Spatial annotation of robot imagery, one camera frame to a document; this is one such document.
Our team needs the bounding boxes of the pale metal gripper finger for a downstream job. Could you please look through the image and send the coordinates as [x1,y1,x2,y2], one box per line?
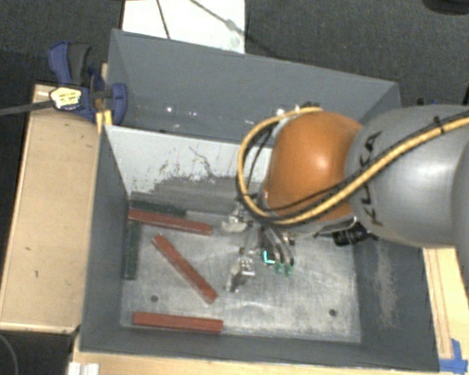
[225,265,258,297]
[234,245,254,271]

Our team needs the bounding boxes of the red-brown flat block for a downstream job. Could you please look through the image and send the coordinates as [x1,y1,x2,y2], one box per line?
[130,307,226,338]
[143,231,227,307]
[126,207,215,238]

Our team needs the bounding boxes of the dark green flat block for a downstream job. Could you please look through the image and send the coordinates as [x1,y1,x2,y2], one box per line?
[121,220,146,282]
[128,197,189,219]

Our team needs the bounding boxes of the grey metal bin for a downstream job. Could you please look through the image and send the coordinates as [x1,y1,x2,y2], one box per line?
[69,27,469,375]

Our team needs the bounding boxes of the pale wood board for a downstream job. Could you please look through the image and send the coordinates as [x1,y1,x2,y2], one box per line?
[0,81,113,341]

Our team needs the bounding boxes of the black cylinder on white bracket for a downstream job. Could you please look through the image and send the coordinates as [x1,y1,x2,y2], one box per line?
[330,219,370,251]

